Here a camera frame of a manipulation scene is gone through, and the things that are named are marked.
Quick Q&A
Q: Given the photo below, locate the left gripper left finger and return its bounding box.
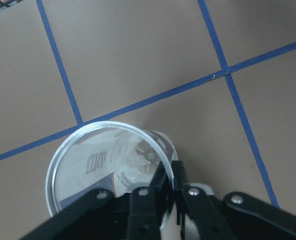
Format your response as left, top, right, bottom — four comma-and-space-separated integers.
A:
23, 163, 171, 240

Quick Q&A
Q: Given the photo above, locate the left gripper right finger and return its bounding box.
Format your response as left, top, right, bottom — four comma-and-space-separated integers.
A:
171, 160, 296, 240

